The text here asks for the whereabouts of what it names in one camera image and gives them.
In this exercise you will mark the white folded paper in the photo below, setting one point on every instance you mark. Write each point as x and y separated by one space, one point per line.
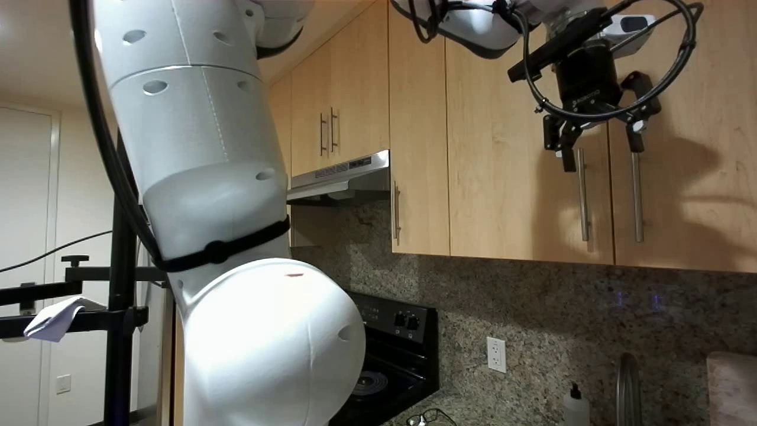
57 321

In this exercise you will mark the wooden double door cabinet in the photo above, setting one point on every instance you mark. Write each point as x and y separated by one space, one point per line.
351 110

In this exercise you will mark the white wall switch plate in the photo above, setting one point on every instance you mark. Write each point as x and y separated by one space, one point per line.
63 383

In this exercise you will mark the wooden cabinet door white inside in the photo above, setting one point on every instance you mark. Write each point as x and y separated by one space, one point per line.
702 196

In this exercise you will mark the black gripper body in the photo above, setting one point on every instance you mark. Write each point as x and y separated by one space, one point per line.
587 84

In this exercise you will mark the stainless steel range hood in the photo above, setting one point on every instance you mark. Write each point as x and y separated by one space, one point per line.
340 180

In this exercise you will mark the light wooden cutting board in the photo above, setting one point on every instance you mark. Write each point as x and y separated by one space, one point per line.
735 390

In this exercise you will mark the glass pan lid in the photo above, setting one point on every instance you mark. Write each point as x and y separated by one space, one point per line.
429 417

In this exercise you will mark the white wall outlet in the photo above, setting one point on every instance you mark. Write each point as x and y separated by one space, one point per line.
495 353

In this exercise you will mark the black kitchen stove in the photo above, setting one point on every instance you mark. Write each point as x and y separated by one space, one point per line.
398 356

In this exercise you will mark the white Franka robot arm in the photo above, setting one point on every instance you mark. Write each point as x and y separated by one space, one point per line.
213 180

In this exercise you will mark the narrow wooden cabinet door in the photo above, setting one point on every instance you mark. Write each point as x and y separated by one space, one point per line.
417 157

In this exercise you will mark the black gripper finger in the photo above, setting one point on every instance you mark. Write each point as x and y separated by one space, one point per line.
637 118
568 142

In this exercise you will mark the black metal camera stand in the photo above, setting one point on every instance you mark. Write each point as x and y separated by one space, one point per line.
120 331

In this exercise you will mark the grey wrist camera black mount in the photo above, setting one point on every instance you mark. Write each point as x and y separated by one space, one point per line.
624 32

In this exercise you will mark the clear soap dispenser black pump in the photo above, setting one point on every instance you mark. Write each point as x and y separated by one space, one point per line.
575 408

